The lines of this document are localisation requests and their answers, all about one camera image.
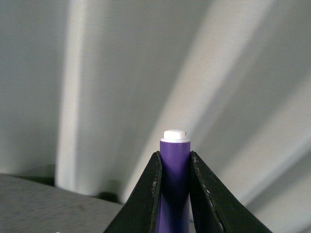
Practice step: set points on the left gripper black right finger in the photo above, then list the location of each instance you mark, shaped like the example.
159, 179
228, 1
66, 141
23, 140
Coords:
214, 207

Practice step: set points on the purple marker pen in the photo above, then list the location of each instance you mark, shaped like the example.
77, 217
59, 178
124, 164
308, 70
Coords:
174, 209

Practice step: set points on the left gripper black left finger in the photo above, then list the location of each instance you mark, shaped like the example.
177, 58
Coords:
140, 213

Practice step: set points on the white curtain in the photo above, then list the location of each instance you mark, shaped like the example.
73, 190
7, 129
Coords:
88, 87

